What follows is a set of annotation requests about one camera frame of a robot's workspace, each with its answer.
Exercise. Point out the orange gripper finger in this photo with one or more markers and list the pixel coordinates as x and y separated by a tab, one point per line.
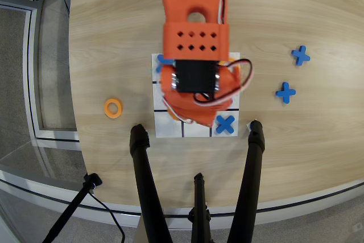
206	117
185	112

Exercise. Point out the blue foam X piece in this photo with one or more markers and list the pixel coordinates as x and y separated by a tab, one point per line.
285	92
225	124
301	55
162	59

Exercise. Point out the white tic-tac-toe board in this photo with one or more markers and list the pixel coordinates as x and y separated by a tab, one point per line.
167	129

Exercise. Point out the small white label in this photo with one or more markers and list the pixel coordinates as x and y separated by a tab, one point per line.
248	125

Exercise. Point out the short black tripod leg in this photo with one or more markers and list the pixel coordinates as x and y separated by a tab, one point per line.
200	197

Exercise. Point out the thin black stand pole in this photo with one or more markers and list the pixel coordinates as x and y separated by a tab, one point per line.
71	209

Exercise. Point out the grey metal floor frame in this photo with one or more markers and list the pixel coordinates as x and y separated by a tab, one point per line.
31	83

